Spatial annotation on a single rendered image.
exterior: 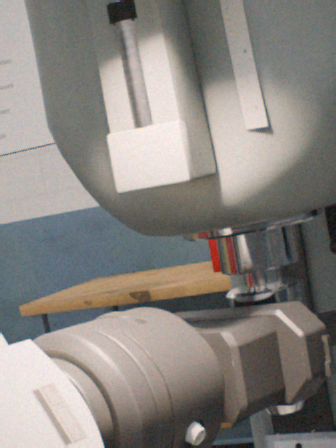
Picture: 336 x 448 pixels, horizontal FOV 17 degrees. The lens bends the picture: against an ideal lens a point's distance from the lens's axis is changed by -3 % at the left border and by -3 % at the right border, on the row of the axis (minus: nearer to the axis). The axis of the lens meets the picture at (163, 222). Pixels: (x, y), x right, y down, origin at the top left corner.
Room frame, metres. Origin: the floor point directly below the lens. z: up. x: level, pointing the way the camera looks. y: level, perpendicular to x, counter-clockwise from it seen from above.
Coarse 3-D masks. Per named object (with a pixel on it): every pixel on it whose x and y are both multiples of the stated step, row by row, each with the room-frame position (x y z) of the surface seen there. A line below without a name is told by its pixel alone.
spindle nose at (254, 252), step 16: (224, 240) 0.67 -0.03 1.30; (240, 240) 0.66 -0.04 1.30; (256, 240) 0.66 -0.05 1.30; (272, 240) 0.66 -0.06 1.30; (288, 240) 0.67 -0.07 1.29; (224, 256) 0.67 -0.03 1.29; (240, 256) 0.67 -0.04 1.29; (256, 256) 0.66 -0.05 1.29; (272, 256) 0.66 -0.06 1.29; (288, 256) 0.67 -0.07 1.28; (224, 272) 0.68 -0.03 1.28; (240, 272) 0.67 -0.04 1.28
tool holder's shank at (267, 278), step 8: (256, 272) 0.67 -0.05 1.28; (264, 272) 0.67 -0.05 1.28; (272, 272) 0.68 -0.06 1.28; (280, 272) 0.68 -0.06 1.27; (248, 280) 0.68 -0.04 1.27; (256, 280) 0.68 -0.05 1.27; (264, 280) 0.67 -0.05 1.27; (272, 280) 0.67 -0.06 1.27; (280, 280) 0.68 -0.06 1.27; (248, 288) 0.68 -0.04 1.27; (256, 288) 0.68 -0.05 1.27
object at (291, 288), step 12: (240, 288) 0.69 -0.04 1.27; (264, 288) 0.67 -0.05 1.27; (276, 288) 0.66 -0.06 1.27; (288, 288) 0.67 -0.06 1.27; (300, 288) 0.67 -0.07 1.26; (228, 300) 0.68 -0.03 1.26; (240, 300) 0.67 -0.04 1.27; (252, 300) 0.66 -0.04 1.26; (264, 300) 0.66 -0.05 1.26; (276, 300) 0.66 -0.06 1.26; (288, 300) 0.66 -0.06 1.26
